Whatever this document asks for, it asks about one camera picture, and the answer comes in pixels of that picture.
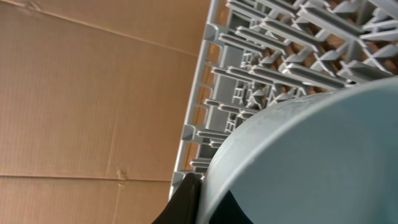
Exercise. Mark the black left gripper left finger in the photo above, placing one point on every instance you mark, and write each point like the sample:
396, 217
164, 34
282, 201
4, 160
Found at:
183, 206

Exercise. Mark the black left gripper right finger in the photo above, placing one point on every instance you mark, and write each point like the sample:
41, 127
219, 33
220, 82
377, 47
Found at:
229, 212

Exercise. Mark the light blue bowl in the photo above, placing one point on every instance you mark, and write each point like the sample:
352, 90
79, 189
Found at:
325, 158

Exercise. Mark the brown cardboard sheet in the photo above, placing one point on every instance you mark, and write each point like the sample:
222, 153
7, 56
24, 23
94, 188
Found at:
93, 98

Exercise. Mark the grey dish rack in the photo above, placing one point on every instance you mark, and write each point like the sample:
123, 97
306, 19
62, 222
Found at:
257, 53

